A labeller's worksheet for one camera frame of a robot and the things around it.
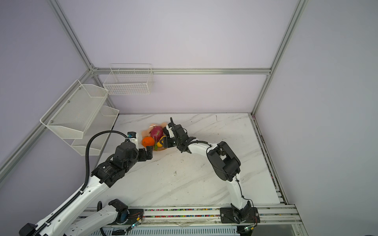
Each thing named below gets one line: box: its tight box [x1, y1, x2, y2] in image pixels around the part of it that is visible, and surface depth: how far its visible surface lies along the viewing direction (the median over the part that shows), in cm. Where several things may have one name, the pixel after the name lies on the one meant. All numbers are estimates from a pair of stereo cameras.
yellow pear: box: [156, 135, 167, 148], surface depth 92 cm
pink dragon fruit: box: [148, 125, 164, 143], surface depth 102 cm
